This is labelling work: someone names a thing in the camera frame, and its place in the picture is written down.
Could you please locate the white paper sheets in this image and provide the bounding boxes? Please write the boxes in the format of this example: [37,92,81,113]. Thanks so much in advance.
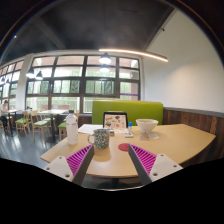
[77,123,104,135]

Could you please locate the wooden dining table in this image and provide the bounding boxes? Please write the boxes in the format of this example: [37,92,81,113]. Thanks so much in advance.
[36,109,69,144]

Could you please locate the white bowl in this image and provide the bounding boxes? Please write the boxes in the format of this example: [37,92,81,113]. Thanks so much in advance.
[135,118,159,134]

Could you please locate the dark-framed grid window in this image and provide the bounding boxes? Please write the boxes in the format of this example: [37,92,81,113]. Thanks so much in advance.
[0,54,141,114]

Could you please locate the wooden chairs with green seats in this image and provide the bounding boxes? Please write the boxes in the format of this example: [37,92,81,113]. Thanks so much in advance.
[14,109,81,143]

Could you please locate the flat round red coaster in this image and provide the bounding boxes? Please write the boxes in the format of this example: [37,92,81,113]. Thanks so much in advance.
[117,142,132,153]

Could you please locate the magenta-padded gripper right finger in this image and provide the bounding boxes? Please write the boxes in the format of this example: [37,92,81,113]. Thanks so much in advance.
[128,143,184,186]

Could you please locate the person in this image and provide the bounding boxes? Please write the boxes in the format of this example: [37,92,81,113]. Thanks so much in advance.
[0,99,10,129]

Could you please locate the white paper note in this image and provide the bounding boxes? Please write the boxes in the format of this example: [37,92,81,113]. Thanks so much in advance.
[147,132,160,140]

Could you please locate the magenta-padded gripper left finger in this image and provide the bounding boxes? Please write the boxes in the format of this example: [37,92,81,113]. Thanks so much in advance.
[43,144,96,187]

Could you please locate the white black-capped drink bottle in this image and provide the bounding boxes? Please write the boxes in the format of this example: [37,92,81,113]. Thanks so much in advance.
[65,110,80,146]

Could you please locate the curved linear ceiling light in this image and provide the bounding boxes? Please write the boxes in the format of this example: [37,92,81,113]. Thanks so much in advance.
[98,48,169,63]

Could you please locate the black-framed tablet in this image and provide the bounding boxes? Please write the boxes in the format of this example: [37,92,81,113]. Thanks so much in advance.
[102,111,129,132]

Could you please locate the green upholstered bench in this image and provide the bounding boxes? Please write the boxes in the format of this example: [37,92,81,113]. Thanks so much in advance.
[91,99,165,127]

